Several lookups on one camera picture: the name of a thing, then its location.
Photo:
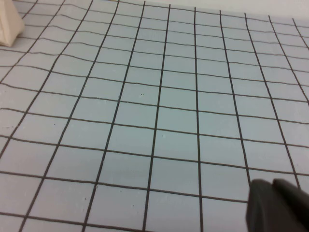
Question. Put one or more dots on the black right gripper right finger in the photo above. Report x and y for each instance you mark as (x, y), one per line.
(293, 205)

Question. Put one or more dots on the light blue grid tablecloth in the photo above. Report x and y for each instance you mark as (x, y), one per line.
(154, 116)

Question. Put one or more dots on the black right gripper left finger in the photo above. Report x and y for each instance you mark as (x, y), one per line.
(262, 207)

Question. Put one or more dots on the cream canvas pencil case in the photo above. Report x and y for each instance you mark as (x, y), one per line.
(8, 21)

